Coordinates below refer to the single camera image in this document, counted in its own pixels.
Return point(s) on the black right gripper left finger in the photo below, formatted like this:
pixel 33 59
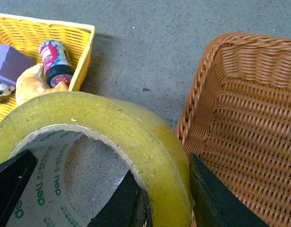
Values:
pixel 129 206

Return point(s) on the yellow packing tape roll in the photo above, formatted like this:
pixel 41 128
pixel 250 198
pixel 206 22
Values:
pixel 85 145

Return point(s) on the small pink labelled bottle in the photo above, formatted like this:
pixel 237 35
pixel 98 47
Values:
pixel 56 61

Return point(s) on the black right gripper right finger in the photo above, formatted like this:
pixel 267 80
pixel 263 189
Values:
pixel 215 205

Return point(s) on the yellow woven basket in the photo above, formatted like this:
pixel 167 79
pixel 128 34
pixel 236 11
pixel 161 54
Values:
pixel 26 34

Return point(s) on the purple foam cube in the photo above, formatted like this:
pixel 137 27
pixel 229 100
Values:
pixel 12 64

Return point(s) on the brown wicker basket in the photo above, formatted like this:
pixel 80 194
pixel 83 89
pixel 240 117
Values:
pixel 237 120

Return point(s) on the toy croissant bread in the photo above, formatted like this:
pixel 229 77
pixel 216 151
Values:
pixel 31 83

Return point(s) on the toy panda figure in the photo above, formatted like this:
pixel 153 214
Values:
pixel 6 90

